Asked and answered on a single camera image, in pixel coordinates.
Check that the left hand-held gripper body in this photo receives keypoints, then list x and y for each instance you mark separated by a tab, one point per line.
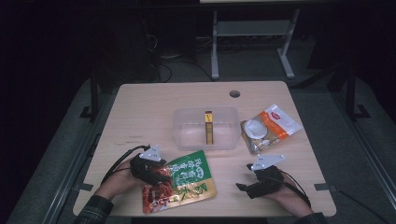
144	171

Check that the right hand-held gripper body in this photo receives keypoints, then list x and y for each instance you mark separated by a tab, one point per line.
267	183

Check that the green and red snack packet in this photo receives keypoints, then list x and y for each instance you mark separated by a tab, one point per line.
193	177

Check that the clear plastic container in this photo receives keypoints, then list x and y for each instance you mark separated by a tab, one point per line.
193	133

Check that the gold and red snack box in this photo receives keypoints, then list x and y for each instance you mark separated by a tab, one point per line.
209	130

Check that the person's right hand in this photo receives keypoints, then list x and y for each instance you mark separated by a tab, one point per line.
289	200

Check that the person's left hand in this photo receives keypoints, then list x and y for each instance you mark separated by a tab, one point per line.
118	183

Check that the orange and white snack packet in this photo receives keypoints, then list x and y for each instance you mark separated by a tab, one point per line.
280	121

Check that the grey tape piece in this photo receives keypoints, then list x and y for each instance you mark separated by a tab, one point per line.
325	187
84	187

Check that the black metal stand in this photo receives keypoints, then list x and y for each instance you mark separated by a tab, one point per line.
94	93
350	93

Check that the white metal stand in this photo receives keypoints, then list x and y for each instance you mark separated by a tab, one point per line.
249	28

